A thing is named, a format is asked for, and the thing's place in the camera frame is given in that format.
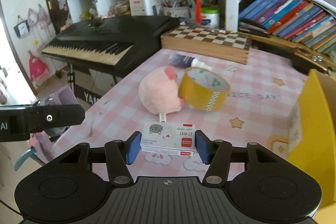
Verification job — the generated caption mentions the wooden chess board box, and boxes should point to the wooden chess board box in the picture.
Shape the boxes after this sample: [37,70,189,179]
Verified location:
[161,26,252,65]

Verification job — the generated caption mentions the black Yamaha keyboard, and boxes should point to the black Yamaha keyboard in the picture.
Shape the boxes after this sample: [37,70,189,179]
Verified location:
[42,16,179,78]

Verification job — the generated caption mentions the white red-label box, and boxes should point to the white red-label box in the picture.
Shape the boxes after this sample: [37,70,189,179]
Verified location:
[129,0,146,16]

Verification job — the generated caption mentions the white pen holder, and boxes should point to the white pen holder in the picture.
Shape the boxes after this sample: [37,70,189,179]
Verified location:
[163,7,190,18]

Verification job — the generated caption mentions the pink plush pig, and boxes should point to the pink plush pig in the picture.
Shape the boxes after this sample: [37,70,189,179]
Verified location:
[138,66,184,115]

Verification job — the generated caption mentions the row of leaning books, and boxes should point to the row of leaning books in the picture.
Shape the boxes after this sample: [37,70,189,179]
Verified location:
[238,0,335,55]

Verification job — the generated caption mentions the white staples box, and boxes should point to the white staples box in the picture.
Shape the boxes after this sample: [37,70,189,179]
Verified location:
[140,122,195,156]

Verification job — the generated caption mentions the white green-lid jar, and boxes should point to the white green-lid jar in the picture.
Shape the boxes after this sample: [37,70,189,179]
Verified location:
[201,6,220,29]

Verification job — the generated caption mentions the yellow packing tape roll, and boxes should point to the yellow packing tape roll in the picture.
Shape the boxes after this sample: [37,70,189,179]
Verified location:
[178,67,231,112]

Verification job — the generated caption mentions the keyboard stand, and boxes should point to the keyboard stand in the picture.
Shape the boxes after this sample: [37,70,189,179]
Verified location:
[67,62,119,90]

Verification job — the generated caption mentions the yellow cardboard box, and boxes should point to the yellow cardboard box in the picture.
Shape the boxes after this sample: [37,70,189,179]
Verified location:
[287,69,335,208]

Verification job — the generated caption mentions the purple starry tube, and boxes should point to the purple starry tube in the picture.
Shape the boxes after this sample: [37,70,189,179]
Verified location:
[169,53,212,71]

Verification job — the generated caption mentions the pink checked tablecloth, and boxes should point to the pink checked tablecloth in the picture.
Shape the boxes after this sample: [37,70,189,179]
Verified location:
[52,47,309,183]

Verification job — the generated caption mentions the pink backpack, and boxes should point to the pink backpack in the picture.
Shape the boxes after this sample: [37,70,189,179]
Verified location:
[28,51,50,84]

